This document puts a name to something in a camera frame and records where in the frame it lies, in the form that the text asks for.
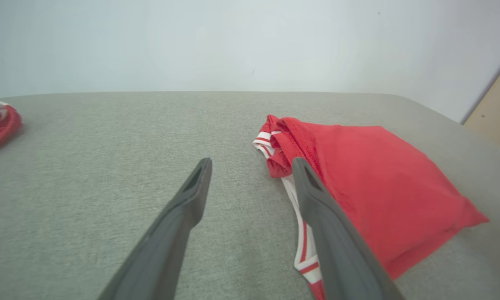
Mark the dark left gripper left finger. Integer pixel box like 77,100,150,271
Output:
98,157,213,300

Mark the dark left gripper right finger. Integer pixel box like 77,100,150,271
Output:
292,157,405,300

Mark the red basketball jersey white trim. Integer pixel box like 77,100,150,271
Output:
253,115,490,300

